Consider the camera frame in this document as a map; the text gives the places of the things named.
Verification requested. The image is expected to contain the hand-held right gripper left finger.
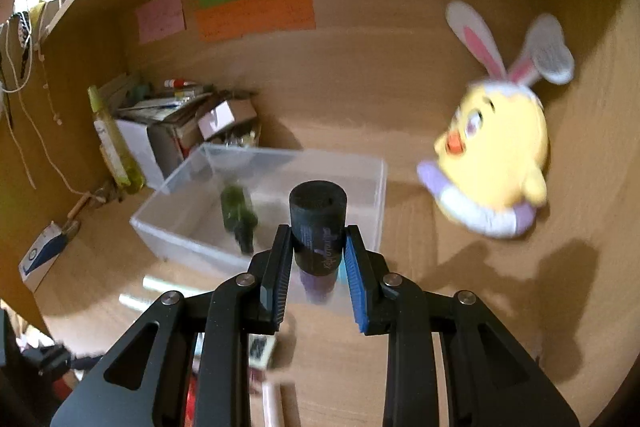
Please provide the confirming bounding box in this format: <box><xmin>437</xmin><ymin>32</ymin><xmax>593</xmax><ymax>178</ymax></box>
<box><xmin>50</xmin><ymin>224</ymin><xmax>296</xmax><ymax>427</ymax></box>

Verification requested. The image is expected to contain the blue and white box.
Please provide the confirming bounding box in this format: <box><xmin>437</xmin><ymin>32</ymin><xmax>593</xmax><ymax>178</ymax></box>
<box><xmin>19</xmin><ymin>222</ymin><xmax>68</xmax><ymax>293</ymax></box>

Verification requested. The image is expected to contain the white cardboard box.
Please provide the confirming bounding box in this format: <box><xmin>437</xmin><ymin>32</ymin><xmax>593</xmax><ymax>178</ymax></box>
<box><xmin>116</xmin><ymin>117</ymin><xmax>171</xmax><ymax>190</ymax></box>

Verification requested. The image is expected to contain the dark green bottle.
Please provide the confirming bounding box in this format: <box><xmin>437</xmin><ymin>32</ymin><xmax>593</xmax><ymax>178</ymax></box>
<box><xmin>220</xmin><ymin>184</ymin><xmax>260</xmax><ymax>255</ymax></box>

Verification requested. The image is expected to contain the yellow-green spray bottle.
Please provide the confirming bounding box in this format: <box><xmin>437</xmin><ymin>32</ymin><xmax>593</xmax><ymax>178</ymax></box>
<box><xmin>87</xmin><ymin>86</ymin><xmax>146</xmax><ymax>195</ymax></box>

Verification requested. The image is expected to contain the orange sticky note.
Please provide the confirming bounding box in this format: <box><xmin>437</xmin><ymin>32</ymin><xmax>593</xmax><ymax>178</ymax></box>
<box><xmin>195</xmin><ymin>0</ymin><xmax>316</xmax><ymax>42</ymax></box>

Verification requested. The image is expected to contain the pink sticky note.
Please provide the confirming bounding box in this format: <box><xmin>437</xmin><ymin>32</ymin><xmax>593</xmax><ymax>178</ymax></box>
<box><xmin>136</xmin><ymin>0</ymin><xmax>187</xmax><ymax>45</ymax></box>

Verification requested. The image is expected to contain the small box with black print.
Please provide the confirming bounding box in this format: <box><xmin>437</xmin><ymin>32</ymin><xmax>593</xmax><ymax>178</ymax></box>
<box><xmin>248</xmin><ymin>334</ymin><xmax>279</xmax><ymax>370</ymax></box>

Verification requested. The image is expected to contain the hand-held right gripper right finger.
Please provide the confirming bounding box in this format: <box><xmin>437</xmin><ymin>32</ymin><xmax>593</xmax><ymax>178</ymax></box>
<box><xmin>344</xmin><ymin>224</ymin><xmax>581</xmax><ymax>427</ymax></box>

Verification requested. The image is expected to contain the white cord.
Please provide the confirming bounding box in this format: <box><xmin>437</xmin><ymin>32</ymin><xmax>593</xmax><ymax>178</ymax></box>
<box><xmin>0</xmin><ymin>7</ymin><xmax>91</xmax><ymax>198</ymax></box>

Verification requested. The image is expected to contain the clear plastic bin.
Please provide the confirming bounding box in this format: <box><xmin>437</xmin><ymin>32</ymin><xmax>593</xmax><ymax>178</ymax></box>
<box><xmin>130</xmin><ymin>143</ymin><xmax>388</xmax><ymax>318</ymax></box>

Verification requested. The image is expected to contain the wooden handle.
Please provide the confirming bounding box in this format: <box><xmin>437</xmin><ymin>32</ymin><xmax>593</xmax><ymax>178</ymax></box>
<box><xmin>67</xmin><ymin>192</ymin><xmax>93</xmax><ymax>220</ymax></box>

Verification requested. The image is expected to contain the brown cardboard box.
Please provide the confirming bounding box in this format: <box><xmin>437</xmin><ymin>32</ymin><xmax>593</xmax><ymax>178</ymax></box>
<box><xmin>150</xmin><ymin>89</ymin><xmax>263</xmax><ymax>168</ymax></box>

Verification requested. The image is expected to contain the pink tube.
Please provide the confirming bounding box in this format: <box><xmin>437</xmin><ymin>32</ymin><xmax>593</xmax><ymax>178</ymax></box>
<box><xmin>262</xmin><ymin>379</ymin><xmax>301</xmax><ymax>427</ymax></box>

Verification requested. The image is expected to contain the light blue tube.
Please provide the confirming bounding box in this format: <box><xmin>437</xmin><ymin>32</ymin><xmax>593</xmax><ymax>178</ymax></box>
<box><xmin>142</xmin><ymin>276</ymin><xmax>187</xmax><ymax>296</ymax></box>

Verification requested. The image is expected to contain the yellow chick plush toy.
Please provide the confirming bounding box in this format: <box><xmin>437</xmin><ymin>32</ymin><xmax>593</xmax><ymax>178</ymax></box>
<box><xmin>417</xmin><ymin>0</ymin><xmax>576</xmax><ymax>239</ymax></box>

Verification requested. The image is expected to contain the bunch of keys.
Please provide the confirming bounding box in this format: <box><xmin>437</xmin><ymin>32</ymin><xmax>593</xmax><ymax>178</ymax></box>
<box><xmin>92</xmin><ymin>182</ymin><xmax>120</xmax><ymax>205</ymax></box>

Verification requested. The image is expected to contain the black cylindrical bottle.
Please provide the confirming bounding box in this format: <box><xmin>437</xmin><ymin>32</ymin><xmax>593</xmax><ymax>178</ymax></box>
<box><xmin>289</xmin><ymin>181</ymin><xmax>348</xmax><ymax>305</ymax></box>

